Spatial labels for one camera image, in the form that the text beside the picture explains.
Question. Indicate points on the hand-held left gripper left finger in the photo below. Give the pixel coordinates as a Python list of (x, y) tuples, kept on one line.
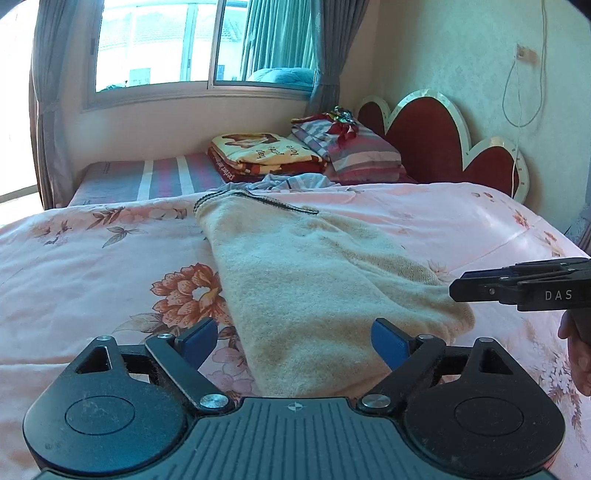
[(201, 341)]

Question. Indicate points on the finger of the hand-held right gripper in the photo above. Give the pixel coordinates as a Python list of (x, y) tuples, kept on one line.
[(475, 290), (485, 274)]

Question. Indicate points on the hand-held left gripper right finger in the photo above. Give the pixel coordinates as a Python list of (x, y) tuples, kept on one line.
[(388, 341)]

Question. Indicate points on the beige towel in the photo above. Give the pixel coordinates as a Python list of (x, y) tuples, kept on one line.
[(314, 286)]

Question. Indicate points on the person's right hand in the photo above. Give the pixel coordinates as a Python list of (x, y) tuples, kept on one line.
[(579, 364)]

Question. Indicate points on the pink floral bedsheet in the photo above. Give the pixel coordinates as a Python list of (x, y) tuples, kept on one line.
[(92, 277)]

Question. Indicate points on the red scalloped headboard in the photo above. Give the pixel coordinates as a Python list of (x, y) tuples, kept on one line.
[(429, 134)]

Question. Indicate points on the striped pillow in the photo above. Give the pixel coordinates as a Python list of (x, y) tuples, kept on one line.
[(364, 157)]

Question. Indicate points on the striped mattress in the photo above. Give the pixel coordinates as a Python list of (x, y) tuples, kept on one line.
[(161, 177)]

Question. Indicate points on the light striped crumpled cloth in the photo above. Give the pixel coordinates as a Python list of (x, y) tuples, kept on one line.
[(286, 181)]

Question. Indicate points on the folded yellow printed blanket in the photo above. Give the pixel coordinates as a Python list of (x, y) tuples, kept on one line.
[(258, 147)]

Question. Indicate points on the red patterned cloth bundle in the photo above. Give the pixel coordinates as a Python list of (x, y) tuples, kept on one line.
[(341, 122)]

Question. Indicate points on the folded striped cloth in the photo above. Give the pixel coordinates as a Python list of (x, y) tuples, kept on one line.
[(309, 134)]

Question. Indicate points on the grey curtain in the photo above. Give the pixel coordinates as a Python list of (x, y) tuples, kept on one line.
[(55, 115), (332, 55)]

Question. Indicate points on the teal cloth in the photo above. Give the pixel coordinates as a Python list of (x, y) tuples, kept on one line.
[(281, 75)]

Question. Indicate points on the sliding glass window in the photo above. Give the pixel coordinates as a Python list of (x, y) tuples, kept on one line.
[(152, 37)]

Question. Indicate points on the white wall socket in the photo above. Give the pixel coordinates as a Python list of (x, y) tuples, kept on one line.
[(525, 53)]

